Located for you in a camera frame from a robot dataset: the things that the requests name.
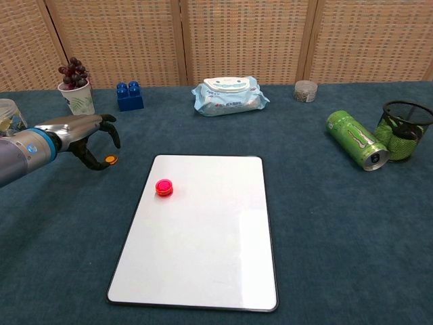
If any black mesh pen holder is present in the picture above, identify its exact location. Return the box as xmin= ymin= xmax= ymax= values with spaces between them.
xmin=373 ymin=100 xmax=433 ymax=163

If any light blue wet wipes pack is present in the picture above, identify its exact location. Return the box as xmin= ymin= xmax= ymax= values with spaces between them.
xmin=191 ymin=75 xmax=271 ymax=117

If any woven bamboo screen panel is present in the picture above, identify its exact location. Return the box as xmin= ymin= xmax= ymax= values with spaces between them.
xmin=0 ymin=0 xmax=68 ymax=92
xmin=43 ymin=0 xmax=189 ymax=89
xmin=297 ymin=0 xmax=433 ymax=85
xmin=170 ymin=0 xmax=319 ymax=86

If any blue carpet table cover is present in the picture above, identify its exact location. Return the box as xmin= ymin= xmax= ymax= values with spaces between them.
xmin=0 ymin=80 xmax=433 ymax=325

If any green drink can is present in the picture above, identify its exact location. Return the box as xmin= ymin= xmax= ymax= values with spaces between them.
xmin=325 ymin=110 xmax=391 ymax=173

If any small clear round jar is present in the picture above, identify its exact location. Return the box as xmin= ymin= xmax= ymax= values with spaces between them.
xmin=293 ymin=80 xmax=319 ymax=104

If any dark purple grape bunch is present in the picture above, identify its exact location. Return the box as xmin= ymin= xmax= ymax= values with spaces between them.
xmin=58 ymin=56 xmax=91 ymax=89

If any blue toy building block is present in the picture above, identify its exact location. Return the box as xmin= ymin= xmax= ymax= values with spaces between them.
xmin=116 ymin=80 xmax=145 ymax=112

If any white paper cup leaf print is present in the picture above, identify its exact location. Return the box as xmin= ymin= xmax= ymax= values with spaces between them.
xmin=57 ymin=79 xmax=95 ymax=118

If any white rectangular board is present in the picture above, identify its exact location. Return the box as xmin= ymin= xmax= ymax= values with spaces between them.
xmin=106 ymin=154 xmax=279 ymax=313

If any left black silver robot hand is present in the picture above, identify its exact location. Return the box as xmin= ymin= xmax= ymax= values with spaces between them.
xmin=33 ymin=114 xmax=122 ymax=171

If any pink round magnet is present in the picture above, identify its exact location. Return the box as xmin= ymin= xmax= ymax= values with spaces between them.
xmin=155 ymin=178 xmax=175 ymax=193

